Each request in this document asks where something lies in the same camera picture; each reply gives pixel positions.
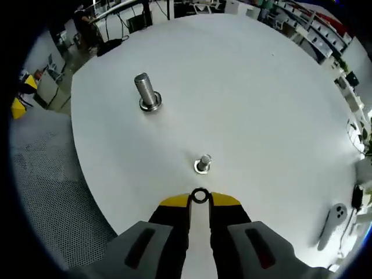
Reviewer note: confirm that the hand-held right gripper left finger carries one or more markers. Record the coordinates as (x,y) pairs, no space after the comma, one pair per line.
(168,232)

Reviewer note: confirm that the shelf unit with white bins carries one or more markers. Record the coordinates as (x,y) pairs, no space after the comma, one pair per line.
(319,35)

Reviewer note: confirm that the white handheld controller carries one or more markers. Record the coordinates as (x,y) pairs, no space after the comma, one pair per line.
(338,213)

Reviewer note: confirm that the small metal threaded stud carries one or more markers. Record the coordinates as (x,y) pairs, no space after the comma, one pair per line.
(205,159)

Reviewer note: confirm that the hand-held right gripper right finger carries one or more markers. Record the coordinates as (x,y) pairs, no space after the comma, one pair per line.
(232,232)

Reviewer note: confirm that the large metal threaded stud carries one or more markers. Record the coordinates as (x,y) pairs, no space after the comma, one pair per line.
(145,87)

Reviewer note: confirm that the white standing desk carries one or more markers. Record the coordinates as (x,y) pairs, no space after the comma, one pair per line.
(116,13)

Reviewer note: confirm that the potted green plant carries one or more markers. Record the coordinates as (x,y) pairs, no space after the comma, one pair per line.
(364,171)

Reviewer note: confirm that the small black device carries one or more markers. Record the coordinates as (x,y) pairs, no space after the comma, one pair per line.
(357,196)

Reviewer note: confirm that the grey mesh office chair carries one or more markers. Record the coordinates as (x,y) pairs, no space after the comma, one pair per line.
(43,174)

